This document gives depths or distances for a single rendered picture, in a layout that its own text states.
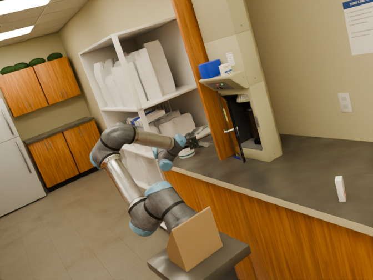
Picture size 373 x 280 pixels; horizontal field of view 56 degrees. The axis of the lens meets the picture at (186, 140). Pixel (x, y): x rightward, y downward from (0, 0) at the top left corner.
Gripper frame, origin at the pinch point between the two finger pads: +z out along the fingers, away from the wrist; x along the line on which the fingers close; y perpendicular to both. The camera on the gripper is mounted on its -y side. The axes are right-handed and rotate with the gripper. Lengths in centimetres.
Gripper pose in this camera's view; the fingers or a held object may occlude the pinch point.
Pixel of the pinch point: (209, 134)
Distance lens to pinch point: 213.2
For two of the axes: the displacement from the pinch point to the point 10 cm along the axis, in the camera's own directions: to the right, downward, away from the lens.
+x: -3.0, -9.2, -2.6
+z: 9.5, -3.1, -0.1
